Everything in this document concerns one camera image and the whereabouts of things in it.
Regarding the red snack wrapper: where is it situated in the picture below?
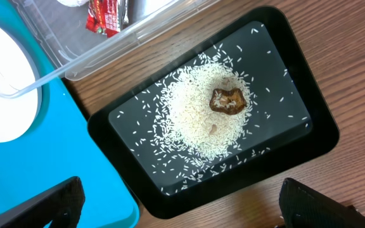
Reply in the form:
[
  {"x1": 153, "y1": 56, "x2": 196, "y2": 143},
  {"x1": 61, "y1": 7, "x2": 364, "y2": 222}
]
[{"x1": 86, "y1": 0, "x2": 129, "y2": 38}]

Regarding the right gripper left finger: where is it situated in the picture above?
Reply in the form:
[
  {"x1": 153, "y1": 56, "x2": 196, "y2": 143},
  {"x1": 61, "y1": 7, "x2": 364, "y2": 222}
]
[{"x1": 0, "y1": 176, "x2": 86, "y2": 228}]

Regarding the black tray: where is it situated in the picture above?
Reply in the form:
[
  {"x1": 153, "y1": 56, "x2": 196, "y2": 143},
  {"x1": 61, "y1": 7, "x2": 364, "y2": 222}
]
[{"x1": 87, "y1": 6, "x2": 340, "y2": 219}]

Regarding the clear plastic bin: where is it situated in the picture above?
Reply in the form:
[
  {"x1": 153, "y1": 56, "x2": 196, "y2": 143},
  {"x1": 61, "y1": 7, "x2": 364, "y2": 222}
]
[{"x1": 0, "y1": 0, "x2": 215, "y2": 98}]

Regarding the brown food piece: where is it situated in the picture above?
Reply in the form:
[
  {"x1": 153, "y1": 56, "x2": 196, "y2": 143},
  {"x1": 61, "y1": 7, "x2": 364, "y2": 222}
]
[{"x1": 209, "y1": 87, "x2": 247, "y2": 115}]

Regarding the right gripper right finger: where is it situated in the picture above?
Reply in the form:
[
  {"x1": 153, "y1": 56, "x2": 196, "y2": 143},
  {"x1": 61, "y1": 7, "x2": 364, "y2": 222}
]
[{"x1": 279, "y1": 178, "x2": 365, "y2": 228}]

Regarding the white napkin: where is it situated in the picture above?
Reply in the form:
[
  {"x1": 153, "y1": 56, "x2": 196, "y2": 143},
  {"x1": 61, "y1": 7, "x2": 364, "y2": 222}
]
[{"x1": 57, "y1": 0, "x2": 89, "y2": 7}]

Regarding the teal serving tray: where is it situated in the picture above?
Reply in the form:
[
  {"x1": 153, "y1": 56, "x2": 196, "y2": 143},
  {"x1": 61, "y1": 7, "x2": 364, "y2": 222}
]
[{"x1": 0, "y1": 0, "x2": 141, "y2": 228}]

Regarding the large pink plate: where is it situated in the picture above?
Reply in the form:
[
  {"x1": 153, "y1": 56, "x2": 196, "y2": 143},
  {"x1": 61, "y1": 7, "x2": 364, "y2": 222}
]
[{"x1": 0, "y1": 28, "x2": 42, "y2": 143}]

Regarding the pile of white rice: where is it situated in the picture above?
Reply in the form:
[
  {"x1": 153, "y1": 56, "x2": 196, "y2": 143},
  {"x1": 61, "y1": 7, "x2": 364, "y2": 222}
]
[{"x1": 108, "y1": 22, "x2": 311, "y2": 196}]

